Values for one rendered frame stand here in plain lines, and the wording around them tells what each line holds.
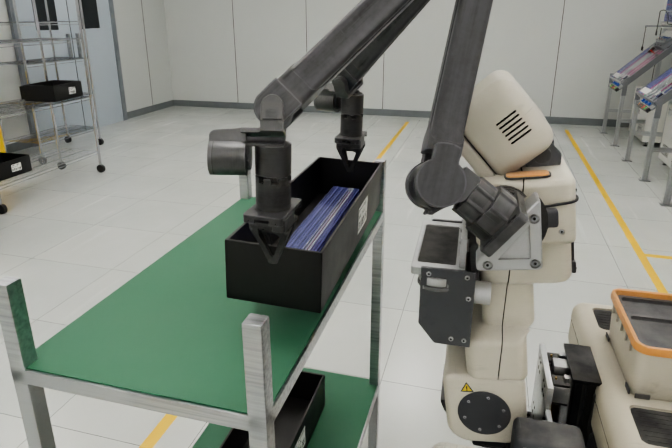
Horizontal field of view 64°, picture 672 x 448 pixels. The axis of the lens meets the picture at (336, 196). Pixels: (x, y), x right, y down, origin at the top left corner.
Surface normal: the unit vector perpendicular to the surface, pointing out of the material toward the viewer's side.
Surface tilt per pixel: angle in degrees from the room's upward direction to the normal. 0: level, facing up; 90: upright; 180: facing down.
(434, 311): 90
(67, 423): 0
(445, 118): 63
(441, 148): 69
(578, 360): 0
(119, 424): 0
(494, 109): 90
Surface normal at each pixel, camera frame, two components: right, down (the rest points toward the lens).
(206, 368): 0.00, -0.95
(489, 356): -0.25, 0.31
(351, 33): 0.08, 0.00
